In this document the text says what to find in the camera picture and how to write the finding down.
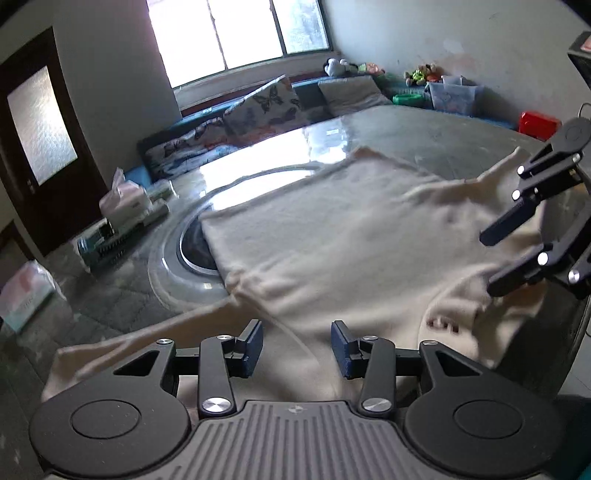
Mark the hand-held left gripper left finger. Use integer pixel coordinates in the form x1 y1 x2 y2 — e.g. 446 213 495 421
113 319 264 418

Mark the dark wooden door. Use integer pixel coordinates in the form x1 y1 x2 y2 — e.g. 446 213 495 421
0 27 110 257

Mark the dark box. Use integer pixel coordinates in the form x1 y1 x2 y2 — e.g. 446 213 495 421
567 34 591 89

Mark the green packet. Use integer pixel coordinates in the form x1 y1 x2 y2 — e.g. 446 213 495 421
148 180 174 204

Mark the clear plastic storage box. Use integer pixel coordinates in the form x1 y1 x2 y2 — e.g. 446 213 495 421
427 76 484 116

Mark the red plastic stool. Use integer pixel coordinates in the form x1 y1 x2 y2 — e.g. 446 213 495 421
519 111 561 141

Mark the blue sofa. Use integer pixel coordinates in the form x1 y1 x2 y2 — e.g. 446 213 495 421
124 74 518 181

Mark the window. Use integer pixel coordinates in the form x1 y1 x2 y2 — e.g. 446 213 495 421
147 0 334 88

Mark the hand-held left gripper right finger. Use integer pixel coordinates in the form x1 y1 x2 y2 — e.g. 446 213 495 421
331 320 485 418

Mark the grey quilted table cover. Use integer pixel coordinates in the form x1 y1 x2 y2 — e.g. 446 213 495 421
0 105 591 462

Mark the pile of small plush toys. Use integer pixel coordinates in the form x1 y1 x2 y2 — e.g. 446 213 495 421
404 64 444 86

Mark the grey pillow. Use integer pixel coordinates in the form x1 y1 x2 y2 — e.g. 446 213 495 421
318 75 393 118

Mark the pink tissue pack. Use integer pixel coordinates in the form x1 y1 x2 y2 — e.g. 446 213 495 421
99 168 153 217

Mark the large pastel tissue pack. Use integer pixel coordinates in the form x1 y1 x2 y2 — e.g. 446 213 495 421
0 260 57 333

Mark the white flat box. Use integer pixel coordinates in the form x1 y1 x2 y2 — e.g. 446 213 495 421
108 203 170 232

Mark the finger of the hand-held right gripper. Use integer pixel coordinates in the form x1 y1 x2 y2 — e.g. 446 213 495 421
487 225 591 299
479 144 585 248

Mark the round black induction cooktop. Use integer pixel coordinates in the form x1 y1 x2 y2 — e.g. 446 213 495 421
161 210 232 289

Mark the cream long-sleeve sweater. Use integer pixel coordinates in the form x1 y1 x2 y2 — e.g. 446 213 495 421
41 147 561 418

